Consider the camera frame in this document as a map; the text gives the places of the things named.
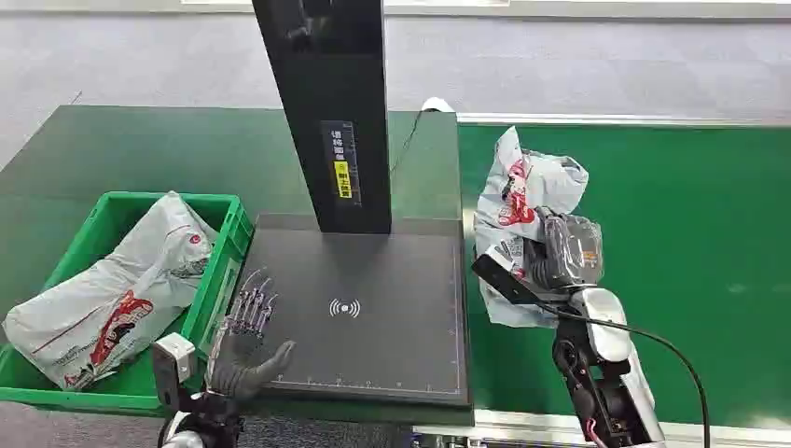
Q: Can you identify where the long grey parcel bag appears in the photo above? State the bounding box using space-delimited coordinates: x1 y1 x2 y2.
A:
2 190 219 393

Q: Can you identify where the thin dark cable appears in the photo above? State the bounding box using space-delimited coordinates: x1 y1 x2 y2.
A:
388 108 429 175

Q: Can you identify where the green plastic crate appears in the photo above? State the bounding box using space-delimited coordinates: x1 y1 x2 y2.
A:
0 190 256 417

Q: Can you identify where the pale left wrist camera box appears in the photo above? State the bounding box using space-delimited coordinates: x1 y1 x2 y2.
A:
150 332 199 413

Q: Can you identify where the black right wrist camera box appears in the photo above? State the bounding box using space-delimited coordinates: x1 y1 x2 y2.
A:
471 244 547 307

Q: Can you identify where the silver conveyor rail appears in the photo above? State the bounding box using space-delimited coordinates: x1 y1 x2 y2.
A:
455 112 791 129
412 408 791 448

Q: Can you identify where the black scanner column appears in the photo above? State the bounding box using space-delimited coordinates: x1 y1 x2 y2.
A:
251 0 395 235

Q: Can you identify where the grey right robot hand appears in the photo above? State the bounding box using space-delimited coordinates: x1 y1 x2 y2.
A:
524 205 605 292

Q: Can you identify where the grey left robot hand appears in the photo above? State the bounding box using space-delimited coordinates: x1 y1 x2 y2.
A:
206 268 298 403

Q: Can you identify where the green conveyor belt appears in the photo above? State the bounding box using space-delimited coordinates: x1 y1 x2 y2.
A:
457 123 791 431

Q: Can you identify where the black scanner platform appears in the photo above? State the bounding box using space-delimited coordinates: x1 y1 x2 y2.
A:
237 212 475 413

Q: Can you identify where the black cable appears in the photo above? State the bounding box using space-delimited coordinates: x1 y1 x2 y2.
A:
535 300 711 448

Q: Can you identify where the yellow and black column label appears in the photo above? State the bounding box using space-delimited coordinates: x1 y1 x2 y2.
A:
320 119 363 207

